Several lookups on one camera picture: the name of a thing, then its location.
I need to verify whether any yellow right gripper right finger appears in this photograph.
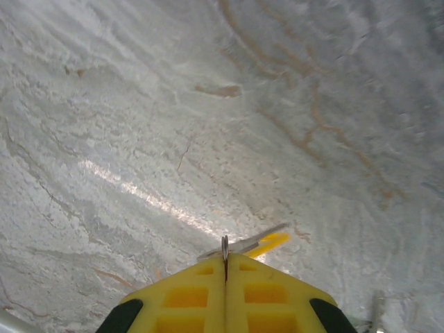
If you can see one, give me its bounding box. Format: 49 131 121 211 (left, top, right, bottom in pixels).
225 252 358 333

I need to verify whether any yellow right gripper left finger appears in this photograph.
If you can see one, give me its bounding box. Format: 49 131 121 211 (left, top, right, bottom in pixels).
100 255 228 333

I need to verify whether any yellow key tag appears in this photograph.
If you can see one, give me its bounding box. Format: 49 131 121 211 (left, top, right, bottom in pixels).
196 223 291 285

